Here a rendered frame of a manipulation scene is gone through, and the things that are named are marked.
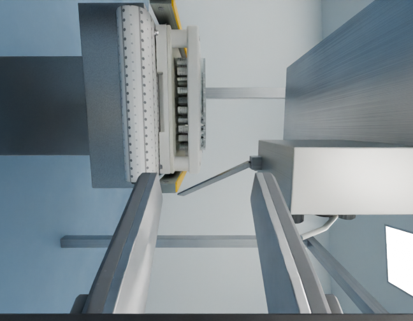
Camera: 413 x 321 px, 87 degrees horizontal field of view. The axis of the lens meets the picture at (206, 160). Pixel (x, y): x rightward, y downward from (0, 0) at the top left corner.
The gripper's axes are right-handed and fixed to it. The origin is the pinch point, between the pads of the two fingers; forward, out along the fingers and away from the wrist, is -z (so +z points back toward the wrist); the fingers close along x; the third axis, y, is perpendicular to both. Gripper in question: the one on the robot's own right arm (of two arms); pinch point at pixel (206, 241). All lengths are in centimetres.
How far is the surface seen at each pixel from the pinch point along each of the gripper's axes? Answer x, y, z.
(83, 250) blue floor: 97, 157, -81
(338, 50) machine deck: -33, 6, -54
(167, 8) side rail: 5.6, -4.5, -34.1
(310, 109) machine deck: -33, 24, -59
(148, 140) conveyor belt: 9.0, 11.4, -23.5
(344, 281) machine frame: -67, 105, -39
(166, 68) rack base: 6.7, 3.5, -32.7
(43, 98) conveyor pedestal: 33, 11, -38
